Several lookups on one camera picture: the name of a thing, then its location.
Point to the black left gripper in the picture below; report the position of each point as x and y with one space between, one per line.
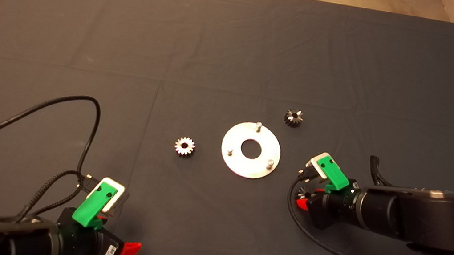
87 248

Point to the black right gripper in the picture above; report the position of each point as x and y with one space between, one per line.
336 207

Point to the dark steel planetary gear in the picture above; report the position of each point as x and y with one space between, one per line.
289 119
301 193

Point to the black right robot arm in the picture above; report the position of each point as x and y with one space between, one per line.
420 219

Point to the round metal carrier plate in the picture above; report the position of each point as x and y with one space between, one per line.
235 164

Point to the shiny steel planetary gear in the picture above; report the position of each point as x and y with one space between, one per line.
179 145

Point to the dark grey table cloth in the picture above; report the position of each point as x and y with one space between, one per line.
221 45

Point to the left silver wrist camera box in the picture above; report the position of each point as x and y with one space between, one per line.
119 201

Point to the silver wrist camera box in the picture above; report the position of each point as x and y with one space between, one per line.
316 163
119 201

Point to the left green camera mount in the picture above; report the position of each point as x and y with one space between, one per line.
88 210

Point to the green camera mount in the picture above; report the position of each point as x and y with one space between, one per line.
88 210
334 175

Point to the right green camera mount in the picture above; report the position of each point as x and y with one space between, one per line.
334 175

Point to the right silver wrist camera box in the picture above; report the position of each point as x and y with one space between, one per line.
316 163

